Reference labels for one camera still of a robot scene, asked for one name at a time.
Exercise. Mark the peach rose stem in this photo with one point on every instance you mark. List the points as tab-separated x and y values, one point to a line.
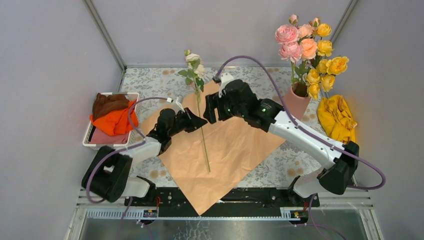
306	41

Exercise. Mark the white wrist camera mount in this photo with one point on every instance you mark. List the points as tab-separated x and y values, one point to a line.
222	80
176	104

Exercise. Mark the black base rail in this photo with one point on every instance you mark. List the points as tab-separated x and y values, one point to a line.
238	202

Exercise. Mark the pink rose stem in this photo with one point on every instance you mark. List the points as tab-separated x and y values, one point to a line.
287	36

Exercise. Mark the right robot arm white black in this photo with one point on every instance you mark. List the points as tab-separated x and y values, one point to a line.
338	160

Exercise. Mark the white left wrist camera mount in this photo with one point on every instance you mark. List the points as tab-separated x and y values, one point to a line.
176	104

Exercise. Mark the white plastic basket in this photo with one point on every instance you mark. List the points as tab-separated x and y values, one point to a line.
131	96

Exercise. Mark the green peach wrapping paper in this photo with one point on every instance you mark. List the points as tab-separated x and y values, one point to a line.
207	163

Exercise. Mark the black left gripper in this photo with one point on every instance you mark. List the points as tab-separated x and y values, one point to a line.
192	120

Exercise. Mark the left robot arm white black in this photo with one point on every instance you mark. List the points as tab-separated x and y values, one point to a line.
108	175

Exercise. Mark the orange cloth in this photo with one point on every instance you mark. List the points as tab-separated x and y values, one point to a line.
118	122

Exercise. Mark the yellow rose stem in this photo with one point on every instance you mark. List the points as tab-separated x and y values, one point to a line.
321	75

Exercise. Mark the floral patterned table mat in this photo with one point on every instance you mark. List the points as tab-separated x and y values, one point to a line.
277	170

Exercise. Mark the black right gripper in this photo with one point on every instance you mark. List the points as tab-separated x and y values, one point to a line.
213	101

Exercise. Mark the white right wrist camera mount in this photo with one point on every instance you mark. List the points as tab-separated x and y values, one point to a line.
222	80

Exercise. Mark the brown cloth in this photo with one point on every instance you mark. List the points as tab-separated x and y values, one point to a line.
105	104

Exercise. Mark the pink cloth in basket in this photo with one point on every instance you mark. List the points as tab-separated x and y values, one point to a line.
99	137

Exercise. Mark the white rose stem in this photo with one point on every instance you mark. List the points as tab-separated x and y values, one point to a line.
194	75

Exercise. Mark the pink cylindrical vase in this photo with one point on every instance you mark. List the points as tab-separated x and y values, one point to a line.
295	104

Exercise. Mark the yellow cloth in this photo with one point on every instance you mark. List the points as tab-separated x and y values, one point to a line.
336	119

